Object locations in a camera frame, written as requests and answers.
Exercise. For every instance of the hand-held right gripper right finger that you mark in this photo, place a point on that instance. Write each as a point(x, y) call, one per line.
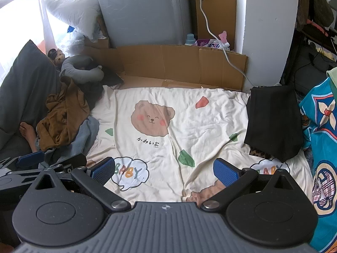
point(226, 172)

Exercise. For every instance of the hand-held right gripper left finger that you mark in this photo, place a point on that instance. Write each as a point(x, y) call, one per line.
point(101, 172)

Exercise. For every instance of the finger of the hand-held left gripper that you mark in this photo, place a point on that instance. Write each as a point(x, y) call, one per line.
point(30, 159)
point(69, 160)

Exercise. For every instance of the blue-grey sweatshirt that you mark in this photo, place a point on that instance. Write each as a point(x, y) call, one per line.
point(84, 137)

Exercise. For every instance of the brown printed t-shirt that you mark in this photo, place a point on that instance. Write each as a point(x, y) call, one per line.
point(65, 121)

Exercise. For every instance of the person's foot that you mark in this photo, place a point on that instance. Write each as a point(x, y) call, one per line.
point(26, 133)

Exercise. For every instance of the leopard print cloth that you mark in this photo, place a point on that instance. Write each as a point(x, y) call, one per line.
point(259, 152)

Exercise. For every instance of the cream bear print bedsheet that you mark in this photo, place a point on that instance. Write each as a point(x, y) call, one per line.
point(197, 137)

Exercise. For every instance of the black folded cloth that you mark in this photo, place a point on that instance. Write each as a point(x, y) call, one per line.
point(273, 121)

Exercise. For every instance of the dark grey pillow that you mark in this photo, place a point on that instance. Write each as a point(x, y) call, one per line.
point(26, 84)

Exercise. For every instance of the black crumpled cloth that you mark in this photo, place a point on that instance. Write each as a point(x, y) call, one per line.
point(110, 77)

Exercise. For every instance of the grey neck pillow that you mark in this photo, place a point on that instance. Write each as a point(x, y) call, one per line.
point(68, 67)

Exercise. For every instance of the teal patterned blanket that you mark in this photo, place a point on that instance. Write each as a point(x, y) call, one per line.
point(323, 142)

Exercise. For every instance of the small plush toy with cap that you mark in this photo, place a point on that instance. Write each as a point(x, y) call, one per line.
point(56, 56)

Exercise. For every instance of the clear plastic bag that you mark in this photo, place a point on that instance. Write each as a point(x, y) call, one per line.
point(72, 39)

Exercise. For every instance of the flattened cardboard sheet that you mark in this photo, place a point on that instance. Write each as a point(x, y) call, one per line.
point(163, 63)

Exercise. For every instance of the purple white refill pouch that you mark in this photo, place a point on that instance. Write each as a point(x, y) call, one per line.
point(210, 44)

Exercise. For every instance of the pink clip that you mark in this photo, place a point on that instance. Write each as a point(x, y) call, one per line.
point(223, 35)

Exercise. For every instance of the detergent bottle with blue cap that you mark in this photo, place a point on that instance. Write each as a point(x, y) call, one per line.
point(190, 40)

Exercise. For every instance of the sheer white curtain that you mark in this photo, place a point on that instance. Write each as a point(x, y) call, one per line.
point(44, 18)

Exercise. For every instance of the white pillow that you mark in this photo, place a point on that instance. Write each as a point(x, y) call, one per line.
point(76, 8)

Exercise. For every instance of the black metal rack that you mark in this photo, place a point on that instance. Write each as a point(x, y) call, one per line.
point(313, 35)

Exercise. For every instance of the upright cardboard panel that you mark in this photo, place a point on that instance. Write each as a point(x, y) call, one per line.
point(218, 5)

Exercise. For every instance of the pink red cloth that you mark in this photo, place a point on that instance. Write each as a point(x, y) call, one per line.
point(317, 26)

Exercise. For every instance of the olive green cap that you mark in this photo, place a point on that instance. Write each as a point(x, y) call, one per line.
point(322, 9)

